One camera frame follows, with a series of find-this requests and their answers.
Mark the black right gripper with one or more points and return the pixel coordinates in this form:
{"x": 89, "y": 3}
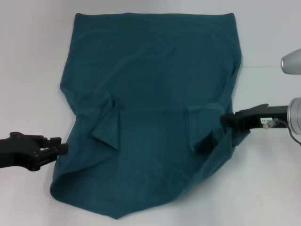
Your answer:
{"x": 265, "y": 115}

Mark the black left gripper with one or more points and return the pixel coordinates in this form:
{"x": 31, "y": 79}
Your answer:
{"x": 16, "y": 150}

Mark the blue shirt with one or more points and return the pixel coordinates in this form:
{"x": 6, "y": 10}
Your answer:
{"x": 152, "y": 82}

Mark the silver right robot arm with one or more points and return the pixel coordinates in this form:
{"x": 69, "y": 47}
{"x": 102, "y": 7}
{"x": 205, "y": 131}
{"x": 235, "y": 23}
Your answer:
{"x": 292, "y": 63}

